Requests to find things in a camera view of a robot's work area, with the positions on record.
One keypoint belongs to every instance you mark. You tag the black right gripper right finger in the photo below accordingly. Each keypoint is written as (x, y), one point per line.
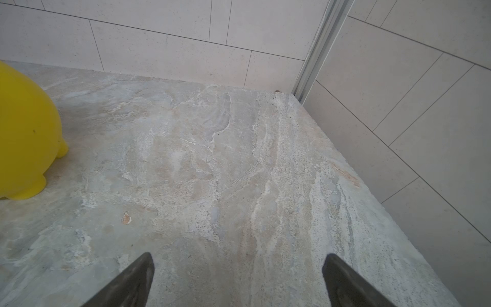
(347, 288)

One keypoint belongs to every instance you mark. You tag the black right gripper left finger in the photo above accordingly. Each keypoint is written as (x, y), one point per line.
(130, 288)

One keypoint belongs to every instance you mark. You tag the yellow piggy bank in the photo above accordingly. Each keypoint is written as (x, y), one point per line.
(31, 135)

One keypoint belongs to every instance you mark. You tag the aluminium corner post right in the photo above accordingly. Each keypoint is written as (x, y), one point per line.
(332, 21)

